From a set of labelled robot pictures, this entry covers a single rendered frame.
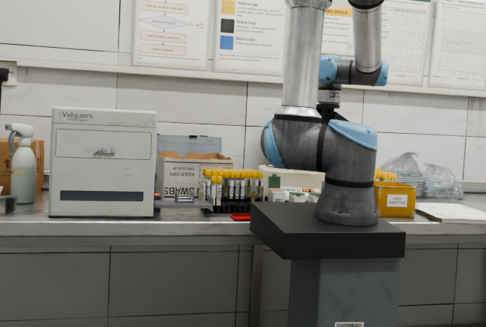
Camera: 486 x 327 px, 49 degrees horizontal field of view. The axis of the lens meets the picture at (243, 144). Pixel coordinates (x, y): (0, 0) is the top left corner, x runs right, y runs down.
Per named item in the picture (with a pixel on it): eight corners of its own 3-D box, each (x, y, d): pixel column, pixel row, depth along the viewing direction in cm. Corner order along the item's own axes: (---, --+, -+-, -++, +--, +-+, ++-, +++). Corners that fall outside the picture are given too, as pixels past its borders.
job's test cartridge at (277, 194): (272, 210, 164) (273, 190, 163) (267, 207, 168) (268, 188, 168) (284, 210, 165) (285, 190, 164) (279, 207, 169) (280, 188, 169)
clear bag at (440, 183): (419, 197, 222) (421, 164, 221) (409, 192, 239) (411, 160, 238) (469, 200, 220) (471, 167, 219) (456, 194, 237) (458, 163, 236)
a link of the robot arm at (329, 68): (349, 56, 155) (353, 61, 165) (311, 55, 158) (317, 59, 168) (346, 84, 155) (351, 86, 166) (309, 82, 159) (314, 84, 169)
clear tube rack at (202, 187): (202, 207, 171) (204, 185, 171) (198, 202, 181) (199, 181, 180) (264, 207, 176) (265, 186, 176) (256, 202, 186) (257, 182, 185)
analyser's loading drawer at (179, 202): (140, 210, 149) (141, 192, 149) (139, 206, 156) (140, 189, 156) (212, 211, 154) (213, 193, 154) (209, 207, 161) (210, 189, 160)
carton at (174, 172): (160, 201, 179) (163, 156, 178) (155, 189, 206) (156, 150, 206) (233, 202, 184) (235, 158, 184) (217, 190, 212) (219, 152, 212)
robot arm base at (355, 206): (390, 225, 125) (395, 183, 124) (334, 227, 119) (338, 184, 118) (355, 209, 139) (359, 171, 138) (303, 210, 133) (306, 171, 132)
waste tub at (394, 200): (377, 217, 169) (378, 186, 169) (359, 210, 182) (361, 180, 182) (415, 218, 172) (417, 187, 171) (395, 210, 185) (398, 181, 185)
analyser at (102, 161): (47, 218, 143) (50, 105, 141) (58, 201, 169) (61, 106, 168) (163, 218, 150) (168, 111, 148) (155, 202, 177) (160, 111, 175)
